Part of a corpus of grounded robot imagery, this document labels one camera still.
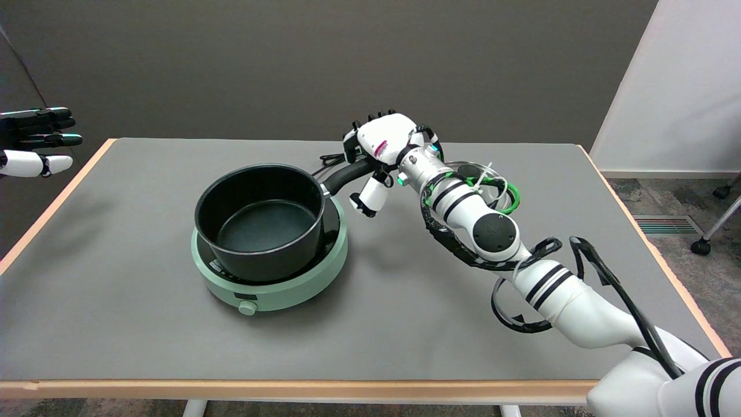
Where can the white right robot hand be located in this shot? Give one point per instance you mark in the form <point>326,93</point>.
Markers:
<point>385,136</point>

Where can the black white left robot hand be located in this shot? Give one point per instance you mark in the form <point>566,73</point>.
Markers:
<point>23,162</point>

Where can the black soup pot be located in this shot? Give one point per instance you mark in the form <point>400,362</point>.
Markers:
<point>263,231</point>

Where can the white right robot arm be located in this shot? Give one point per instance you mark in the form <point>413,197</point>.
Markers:
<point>573,301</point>

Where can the glass pot lid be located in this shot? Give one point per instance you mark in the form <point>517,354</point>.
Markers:
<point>463,171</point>

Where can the mint green induction cooker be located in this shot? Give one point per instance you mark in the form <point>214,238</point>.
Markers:
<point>289,292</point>

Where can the floor air vent grille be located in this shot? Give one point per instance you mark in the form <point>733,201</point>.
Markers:
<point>666,226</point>

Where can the white table leg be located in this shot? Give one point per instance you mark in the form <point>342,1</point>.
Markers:
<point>194,409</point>
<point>510,411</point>

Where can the office chair wheeled base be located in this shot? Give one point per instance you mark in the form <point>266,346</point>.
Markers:
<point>700,247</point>

